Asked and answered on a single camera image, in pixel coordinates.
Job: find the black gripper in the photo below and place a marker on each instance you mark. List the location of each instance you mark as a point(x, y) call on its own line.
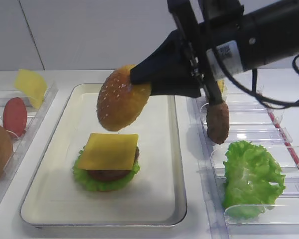
point(193, 51)

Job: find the sesame top burger bun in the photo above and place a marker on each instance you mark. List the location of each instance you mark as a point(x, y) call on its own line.
point(120, 102)

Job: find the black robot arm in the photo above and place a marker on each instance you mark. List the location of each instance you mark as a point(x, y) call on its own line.
point(264, 36)

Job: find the brown meat patty in rack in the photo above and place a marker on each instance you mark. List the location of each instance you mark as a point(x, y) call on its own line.
point(218, 122)

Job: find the orange cheese slice on burger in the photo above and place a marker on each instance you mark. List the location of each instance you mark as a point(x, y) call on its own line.
point(109, 152)

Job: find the green lettuce leaf in rack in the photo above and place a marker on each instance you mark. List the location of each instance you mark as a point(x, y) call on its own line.
point(254, 180)

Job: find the green lettuce under burger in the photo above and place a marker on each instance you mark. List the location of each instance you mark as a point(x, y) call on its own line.
point(83, 178)

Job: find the yellow cheese slice in rack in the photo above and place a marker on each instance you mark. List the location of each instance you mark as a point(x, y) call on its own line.
point(32, 85)

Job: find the red tomato slice in rack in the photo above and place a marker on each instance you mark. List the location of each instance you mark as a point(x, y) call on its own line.
point(15, 117)

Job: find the tan burger bun in rack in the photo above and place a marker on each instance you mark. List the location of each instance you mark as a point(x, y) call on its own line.
point(222, 87)

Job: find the clear acrylic right rack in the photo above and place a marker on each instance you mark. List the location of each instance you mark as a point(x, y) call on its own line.
point(254, 123)

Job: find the clear acrylic rack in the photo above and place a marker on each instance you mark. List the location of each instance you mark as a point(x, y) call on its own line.
point(254, 123)
point(21, 144)

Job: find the white paper tray liner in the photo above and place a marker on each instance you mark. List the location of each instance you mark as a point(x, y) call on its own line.
point(152, 185)

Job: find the cream rectangular metal tray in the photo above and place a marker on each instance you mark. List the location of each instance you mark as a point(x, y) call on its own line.
point(38, 208)

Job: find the brown patty in burger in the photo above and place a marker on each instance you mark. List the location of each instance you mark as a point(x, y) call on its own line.
point(107, 176)

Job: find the clear acrylic left rack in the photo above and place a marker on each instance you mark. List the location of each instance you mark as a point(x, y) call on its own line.
point(21, 144)

